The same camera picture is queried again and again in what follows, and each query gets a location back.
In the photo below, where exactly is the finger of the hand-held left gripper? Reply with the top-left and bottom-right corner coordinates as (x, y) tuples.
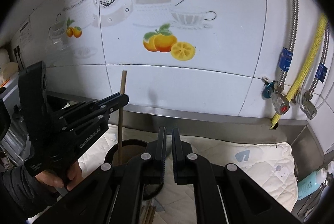
(61, 109), (111, 133)
(53, 93), (130, 119)

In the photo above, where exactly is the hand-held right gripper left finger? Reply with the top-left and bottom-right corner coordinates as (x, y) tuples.
(34, 127), (167, 224)

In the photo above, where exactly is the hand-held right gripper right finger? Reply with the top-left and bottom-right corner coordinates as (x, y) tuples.
(172, 127), (300, 224)

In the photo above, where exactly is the black utensil holder cup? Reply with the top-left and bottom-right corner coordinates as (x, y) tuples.
(104, 139), (163, 200)

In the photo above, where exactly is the person's left forearm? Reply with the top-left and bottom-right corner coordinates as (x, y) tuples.
(0, 165), (62, 223)

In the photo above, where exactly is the person's left hand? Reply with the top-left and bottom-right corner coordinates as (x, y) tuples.
(37, 161), (83, 192)

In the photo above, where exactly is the silver kitchen appliance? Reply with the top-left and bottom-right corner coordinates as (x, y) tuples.
(0, 78), (29, 162)

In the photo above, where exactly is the cream container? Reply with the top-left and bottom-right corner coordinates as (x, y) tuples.
(1, 62), (20, 78)

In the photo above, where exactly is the white round container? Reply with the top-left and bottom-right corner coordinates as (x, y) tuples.
(0, 48), (10, 68)

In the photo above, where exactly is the white quilted mat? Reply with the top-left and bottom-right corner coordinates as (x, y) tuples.
(78, 123), (298, 224)

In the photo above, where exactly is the metal valve with red knob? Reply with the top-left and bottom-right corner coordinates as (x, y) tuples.
(271, 83), (291, 115)

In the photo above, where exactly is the teal pump bottle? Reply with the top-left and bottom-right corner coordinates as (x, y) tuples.
(297, 161), (334, 201)

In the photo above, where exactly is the plain metal valve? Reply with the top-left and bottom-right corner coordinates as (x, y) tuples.
(300, 90), (319, 120)

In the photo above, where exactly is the black wall plug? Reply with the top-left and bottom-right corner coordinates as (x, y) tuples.
(14, 45), (24, 68)

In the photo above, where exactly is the white paper wall notice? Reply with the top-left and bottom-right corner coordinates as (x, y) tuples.
(19, 19), (33, 44)

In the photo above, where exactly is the teal valve handle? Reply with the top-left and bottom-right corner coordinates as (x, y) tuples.
(262, 80), (277, 99)

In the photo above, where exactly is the blue hose tag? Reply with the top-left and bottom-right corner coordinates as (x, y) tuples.
(314, 64), (328, 82)
(279, 48), (293, 72)

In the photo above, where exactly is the yellow gas hose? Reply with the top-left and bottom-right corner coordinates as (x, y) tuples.
(270, 13), (329, 131)

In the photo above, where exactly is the steel braided hose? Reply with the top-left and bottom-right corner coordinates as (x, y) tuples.
(306, 22), (330, 95)
(277, 0), (299, 89)

